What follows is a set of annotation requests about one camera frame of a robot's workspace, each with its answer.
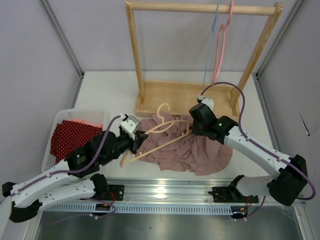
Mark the beige plastic hanger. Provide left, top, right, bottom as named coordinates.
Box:
left=119, top=103, right=195, bottom=168

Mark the red polka dot cloth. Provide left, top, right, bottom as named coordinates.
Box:
left=50, top=120, right=103, bottom=164

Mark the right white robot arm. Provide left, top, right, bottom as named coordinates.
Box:
left=189, top=103, right=308, bottom=206

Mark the pink plastic hanger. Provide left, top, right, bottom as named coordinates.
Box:
left=211, top=0, right=235, bottom=85

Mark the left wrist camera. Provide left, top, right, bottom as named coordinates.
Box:
left=119, top=114, right=141, bottom=140

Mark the blue plastic hanger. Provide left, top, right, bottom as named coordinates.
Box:
left=202, top=3, right=220, bottom=90

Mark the aluminium mounting rail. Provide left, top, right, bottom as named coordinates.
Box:
left=39, top=177, right=307, bottom=216

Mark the pink skirt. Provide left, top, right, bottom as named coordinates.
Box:
left=138, top=122, right=233, bottom=176

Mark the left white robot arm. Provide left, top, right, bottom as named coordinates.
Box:
left=0, top=130, right=148, bottom=223

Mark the salmon pink cloth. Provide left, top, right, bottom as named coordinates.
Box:
left=69, top=118, right=104, bottom=128

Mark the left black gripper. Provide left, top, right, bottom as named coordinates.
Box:
left=101, top=129, right=148, bottom=166

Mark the wooden clothes rack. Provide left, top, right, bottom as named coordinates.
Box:
left=125, top=0, right=284, bottom=119

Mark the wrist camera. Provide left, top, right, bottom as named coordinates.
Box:
left=197, top=94, right=215, bottom=111
left=119, top=114, right=141, bottom=140

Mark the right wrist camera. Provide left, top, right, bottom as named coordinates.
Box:
left=197, top=94, right=215, bottom=111

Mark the white plastic basket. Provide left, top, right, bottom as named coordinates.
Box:
left=41, top=108, right=110, bottom=173

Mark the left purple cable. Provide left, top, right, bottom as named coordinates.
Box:
left=9, top=114, right=126, bottom=221

